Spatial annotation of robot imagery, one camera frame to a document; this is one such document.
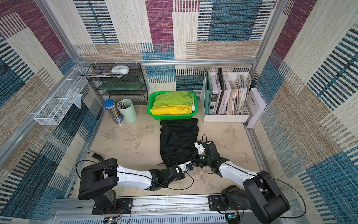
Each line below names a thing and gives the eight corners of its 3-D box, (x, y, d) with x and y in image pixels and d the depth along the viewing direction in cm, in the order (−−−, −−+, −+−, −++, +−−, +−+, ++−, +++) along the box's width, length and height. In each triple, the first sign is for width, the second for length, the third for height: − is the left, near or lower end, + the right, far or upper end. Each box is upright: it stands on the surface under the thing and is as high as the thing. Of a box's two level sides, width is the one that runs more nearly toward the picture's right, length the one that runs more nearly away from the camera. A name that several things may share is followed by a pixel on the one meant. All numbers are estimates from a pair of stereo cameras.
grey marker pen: (88, 155, 94) (84, 152, 90) (91, 152, 95) (86, 149, 91) (103, 162, 91) (99, 159, 87) (105, 159, 92) (102, 156, 88)
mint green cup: (122, 122, 110) (115, 109, 98) (126, 112, 117) (120, 99, 105) (136, 122, 110) (130, 109, 98) (138, 112, 117) (133, 99, 105)
